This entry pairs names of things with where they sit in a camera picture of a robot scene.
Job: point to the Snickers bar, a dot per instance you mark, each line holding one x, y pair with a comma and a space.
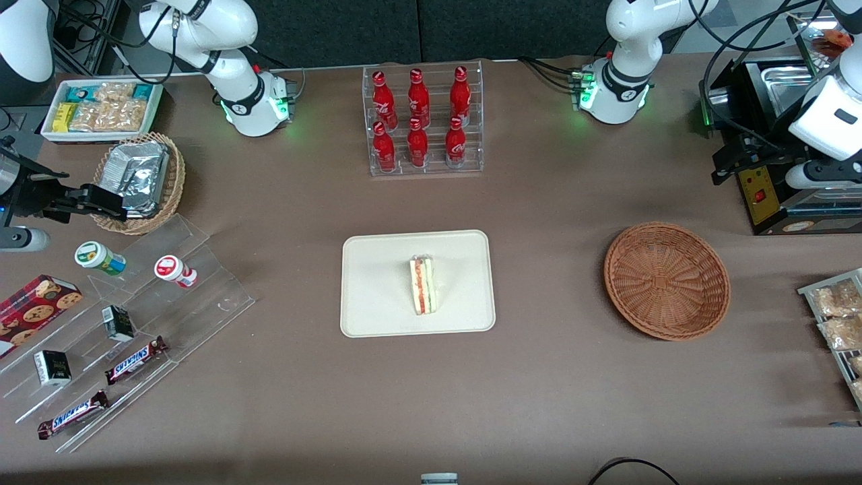
135, 360
73, 415

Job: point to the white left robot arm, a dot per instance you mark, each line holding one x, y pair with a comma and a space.
626, 40

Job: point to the clear acrylic stepped display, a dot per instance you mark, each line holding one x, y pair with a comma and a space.
202, 303

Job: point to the clear acrylic bottle rack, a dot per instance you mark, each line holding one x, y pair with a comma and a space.
434, 168

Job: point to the red plaid cookie box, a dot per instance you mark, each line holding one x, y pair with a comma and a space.
34, 313

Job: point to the teal snack packet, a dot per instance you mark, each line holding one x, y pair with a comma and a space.
142, 92
77, 94

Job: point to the grey white edge object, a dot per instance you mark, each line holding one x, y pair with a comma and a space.
439, 479

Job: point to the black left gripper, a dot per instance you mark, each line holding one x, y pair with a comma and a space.
753, 149

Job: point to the black food warmer case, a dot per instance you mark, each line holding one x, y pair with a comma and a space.
757, 202

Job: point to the small tan wicker basket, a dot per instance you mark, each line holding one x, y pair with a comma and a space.
176, 182

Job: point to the silver foil packet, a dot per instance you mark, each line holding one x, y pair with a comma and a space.
138, 175

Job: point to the red cola bottle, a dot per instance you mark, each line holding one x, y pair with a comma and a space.
417, 145
460, 98
456, 145
383, 101
384, 149
418, 100

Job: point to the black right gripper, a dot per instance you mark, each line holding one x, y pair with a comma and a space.
32, 192

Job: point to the small black carton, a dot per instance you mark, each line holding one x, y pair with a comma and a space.
118, 323
52, 368

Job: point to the clear nut packet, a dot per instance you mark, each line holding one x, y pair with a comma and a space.
118, 116
114, 92

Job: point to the triangular sandwich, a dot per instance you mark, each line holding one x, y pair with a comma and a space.
423, 286

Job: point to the white rectangular snack tray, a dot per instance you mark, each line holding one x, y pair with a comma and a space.
50, 135

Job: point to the clear bagged pastry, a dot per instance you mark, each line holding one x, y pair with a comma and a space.
838, 300
842, 332

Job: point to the green lid cup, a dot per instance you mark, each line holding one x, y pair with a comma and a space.
94, 256

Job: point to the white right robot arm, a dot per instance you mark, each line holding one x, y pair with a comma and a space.
232, 81

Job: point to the red lid cup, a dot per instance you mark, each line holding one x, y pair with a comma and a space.
172, 269

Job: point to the orange fried food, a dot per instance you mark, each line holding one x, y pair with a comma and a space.
832, 40

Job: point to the grey metal snack tray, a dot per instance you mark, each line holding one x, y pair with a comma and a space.
835, 357

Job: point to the yellow snack packet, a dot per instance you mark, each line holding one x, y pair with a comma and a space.
64, 118

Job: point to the steel warmer pan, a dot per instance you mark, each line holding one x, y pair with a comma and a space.
784, 87

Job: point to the large brown wicker basket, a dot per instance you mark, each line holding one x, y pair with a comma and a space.
667, 283

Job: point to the cream plastic tray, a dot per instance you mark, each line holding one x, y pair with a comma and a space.
377, 289

